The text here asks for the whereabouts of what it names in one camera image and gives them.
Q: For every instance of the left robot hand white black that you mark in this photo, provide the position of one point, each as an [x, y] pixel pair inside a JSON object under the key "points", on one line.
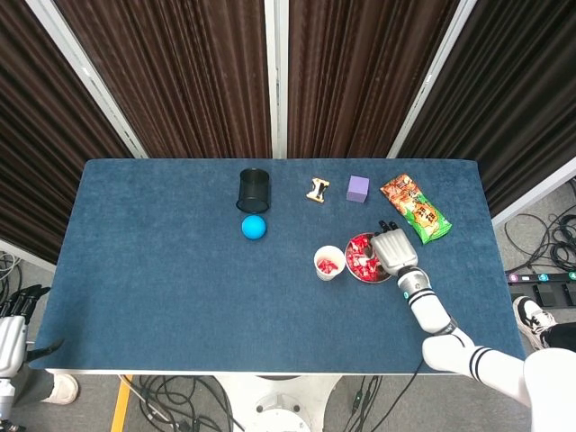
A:
{"points": [[11, 344]]}

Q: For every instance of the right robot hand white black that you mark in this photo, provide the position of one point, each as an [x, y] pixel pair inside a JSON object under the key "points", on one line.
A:
{"points": [[396, 252]]}

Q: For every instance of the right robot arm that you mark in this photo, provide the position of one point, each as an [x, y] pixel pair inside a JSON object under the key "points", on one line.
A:
{"points": [[429, 310]]}

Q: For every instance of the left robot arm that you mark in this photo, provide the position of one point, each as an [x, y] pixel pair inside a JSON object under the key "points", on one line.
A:
{"points": [[4, 398]]}

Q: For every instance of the white paper cup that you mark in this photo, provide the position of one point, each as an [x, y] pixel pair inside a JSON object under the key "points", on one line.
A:
{"points": [[326, 276]]}

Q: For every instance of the black mesh pen cup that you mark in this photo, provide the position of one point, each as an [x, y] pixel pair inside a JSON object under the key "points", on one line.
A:
{"points": [[254, 189]]}

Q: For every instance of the round metal plate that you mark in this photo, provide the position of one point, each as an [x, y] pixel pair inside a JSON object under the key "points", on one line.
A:
{"points": [[387, 278]]}

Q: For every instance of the orange green snack bag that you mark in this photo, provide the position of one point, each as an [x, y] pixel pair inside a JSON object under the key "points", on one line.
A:
{"points": [[416, 209]]}

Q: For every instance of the grey trouser leg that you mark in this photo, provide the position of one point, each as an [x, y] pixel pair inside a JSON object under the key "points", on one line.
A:
{"points": [[31, 389]]}

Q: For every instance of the white shoe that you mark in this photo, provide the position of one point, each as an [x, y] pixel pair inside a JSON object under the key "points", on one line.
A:
{"points": [[63, 390]]}

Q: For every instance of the purple cube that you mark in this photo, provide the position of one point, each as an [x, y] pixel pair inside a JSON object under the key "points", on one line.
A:
{"points": [[357, 189]]}

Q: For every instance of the yellow floor tape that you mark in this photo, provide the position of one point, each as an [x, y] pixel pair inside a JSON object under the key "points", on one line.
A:
{"points": [[120, 405]]}

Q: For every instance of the blue ball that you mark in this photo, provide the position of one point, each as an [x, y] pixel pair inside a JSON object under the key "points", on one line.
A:
{"points": [[254, 227]]}

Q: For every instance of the white black sneaker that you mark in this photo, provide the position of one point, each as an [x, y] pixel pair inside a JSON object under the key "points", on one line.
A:
{"points": [[533, 321]]}

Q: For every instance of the black foot pedals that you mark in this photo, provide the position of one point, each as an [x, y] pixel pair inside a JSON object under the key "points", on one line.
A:
{"points": [[553, 294]]}

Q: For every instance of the brown pleated curtain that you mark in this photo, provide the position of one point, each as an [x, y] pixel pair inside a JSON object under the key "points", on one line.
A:
{"points": [[36, 135], [180, 81], [360, 81], [517, 90]]}

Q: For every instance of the blue fabric table mat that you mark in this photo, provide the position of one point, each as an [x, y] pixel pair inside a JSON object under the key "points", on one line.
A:
{"points": [[180, 292]]}

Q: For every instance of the black trouser leg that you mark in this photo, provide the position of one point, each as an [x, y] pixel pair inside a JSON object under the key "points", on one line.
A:
{"points": [[562, 335]]}

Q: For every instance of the white partition frame rail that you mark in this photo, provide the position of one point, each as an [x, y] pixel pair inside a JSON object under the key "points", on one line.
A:
{"points": [[27, 258], [535, 195]]}

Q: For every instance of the white partition frame post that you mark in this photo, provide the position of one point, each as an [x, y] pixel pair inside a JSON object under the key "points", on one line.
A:
{"points": [[431, 78], [276, 67], [87, 74]]}

